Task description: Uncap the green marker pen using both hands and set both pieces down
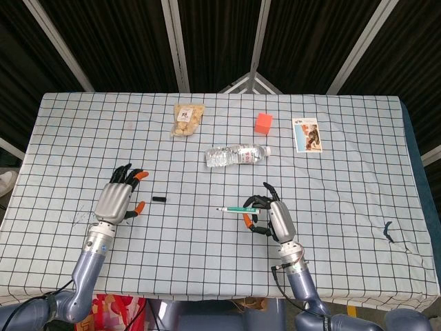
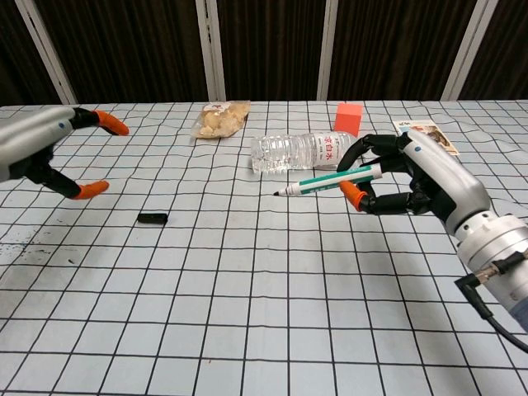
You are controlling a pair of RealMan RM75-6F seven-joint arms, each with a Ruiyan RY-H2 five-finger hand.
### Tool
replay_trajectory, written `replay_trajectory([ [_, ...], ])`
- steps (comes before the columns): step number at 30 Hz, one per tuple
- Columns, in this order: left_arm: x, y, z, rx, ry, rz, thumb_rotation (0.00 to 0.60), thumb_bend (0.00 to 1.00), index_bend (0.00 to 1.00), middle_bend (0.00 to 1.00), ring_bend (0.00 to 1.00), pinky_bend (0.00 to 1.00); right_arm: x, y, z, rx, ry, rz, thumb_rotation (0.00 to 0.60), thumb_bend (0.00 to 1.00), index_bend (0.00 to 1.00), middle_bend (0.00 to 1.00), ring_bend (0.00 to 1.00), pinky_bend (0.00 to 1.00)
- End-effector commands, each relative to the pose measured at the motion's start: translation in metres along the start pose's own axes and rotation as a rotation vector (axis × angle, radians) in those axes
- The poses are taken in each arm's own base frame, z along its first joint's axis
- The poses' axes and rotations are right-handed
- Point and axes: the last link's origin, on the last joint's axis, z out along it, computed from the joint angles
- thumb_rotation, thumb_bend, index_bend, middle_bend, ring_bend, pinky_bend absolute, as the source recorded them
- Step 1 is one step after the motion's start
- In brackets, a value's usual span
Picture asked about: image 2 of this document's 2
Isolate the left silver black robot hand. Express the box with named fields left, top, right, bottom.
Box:
left=0, top=106, right=130, bottom=201

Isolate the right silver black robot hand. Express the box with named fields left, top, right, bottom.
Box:
left=337, top=130, right=492, bottom=240

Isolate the green white marker pen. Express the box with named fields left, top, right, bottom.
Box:
left=272, top=163, right=384, bottom=198

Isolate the black marker cap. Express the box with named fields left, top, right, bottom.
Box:
left=136, top=211, right=168, bottom=226

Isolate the printed picture card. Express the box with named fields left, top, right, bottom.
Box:
left=391, top=119, right=460, bottom=157

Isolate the orange cube block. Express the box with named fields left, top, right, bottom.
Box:
left=333, top=101, right=365, bottom=137

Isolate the clear plastic water bottle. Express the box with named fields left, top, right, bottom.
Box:
left=250, top=130, right=359, bottom=177

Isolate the clear bag of snacks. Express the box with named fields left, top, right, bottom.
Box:
left=191, top=100, right=252, bottom=139

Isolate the checkered white tablecloth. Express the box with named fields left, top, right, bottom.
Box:
left=0, top=100, right=528, bottom=396

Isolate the white metal frame post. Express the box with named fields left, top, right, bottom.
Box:
left=14, top=0, right=78, bottom=105
left=440, top=0, right=501, bottom=101
left=195, top=0, right=227, bottom=102
left=317, top=0, right=340, bottom=101

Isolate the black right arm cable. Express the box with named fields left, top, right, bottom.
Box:
left=453, top=251, right=528, bottom=354

